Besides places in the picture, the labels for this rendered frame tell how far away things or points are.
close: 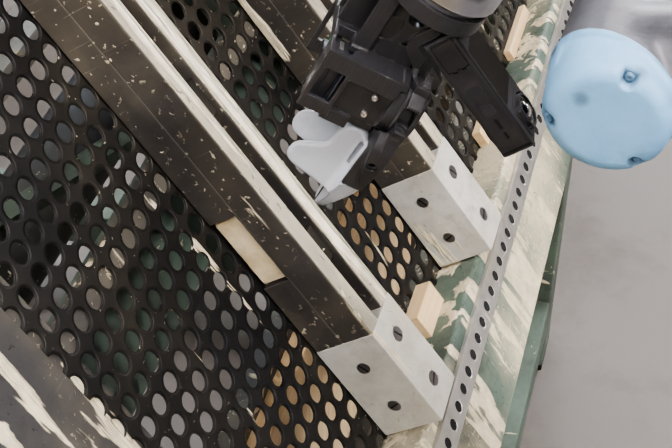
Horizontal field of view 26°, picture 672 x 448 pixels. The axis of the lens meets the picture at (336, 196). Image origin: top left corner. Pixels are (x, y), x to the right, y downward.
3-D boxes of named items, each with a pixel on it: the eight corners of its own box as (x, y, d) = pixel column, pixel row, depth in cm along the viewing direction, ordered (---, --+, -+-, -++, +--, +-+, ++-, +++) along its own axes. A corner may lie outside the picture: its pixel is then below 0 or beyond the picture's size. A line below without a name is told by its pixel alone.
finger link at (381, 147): (341, 153, 108) (398, 71, 103) (362, 163, 108) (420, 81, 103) (336, 194, 104) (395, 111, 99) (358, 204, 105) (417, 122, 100)
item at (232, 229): (263, 285, 139) (287, 276, 138) (213, 225, 136) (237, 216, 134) (273, 264, 141) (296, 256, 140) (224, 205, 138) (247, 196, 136)
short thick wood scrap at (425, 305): (417, 341, 159) (432, 336, 157) (402, 322, 157) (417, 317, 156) (430, 303, 163) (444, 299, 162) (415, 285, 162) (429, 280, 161)
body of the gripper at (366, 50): (302, 50, 107) (381, -76, 99) (404, 98, 109) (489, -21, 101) (291, 112, 101) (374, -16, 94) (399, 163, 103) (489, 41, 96)
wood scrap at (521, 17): (508, 61, 199) (514, 59, 198) (502, 53, 198) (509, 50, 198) (523, 14, 208) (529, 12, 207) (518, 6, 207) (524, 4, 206)
